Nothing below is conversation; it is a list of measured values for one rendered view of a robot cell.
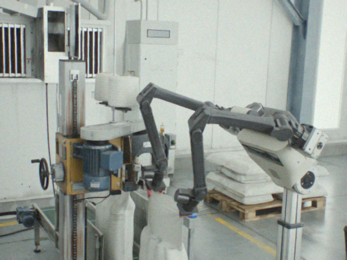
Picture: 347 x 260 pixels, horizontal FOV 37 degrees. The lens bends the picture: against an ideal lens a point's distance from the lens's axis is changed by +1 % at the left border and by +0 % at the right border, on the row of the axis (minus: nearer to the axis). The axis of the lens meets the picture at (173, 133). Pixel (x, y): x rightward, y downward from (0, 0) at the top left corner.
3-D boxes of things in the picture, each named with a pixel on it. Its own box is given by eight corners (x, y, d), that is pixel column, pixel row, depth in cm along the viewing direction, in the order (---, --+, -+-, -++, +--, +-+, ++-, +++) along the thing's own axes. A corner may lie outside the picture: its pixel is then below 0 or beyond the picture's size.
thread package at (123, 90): (143, 108, 272) (144, 76, 269) (114, 109, 264) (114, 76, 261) (131, 105, 287) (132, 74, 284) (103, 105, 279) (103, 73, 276)
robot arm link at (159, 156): (150, 99, 258) (145, 92, 267) (139, 103, 257) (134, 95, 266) (170, 168, 279) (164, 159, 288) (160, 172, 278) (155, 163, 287)
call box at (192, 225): (200, 227, 310) (200, 217, 309) (188, 228, 306) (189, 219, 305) (193, 222, 316) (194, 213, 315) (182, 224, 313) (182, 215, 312)
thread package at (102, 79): (122, 102, 295) (123, 72, 292) (98, 102, 288) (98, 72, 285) (113, 99, 308) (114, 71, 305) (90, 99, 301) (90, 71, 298)
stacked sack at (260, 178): (274, 184, 572) (274, 171, 570) (240, 186, 557) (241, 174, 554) (244, 170, 633) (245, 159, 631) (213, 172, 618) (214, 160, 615)
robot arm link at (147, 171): (167, 162, 277) (162, 155, 285) (147, 162, 273) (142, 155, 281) (164, 182, 282) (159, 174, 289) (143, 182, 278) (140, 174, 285)
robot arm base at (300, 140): (303, 124, 235) (291, 147, 234) (291, 116, 231) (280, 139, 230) (316, 127, 228) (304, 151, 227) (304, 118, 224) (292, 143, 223)
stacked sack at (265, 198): (275, 202, 578) (275, 192, 576) (243, 207, 558) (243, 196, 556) (241, 187, 636) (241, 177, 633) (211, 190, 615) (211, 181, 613)
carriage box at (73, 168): (122, 189, 296) (123, 136, 290) (65, 196, 280) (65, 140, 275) (108, 179, 317) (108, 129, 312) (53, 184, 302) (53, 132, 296)
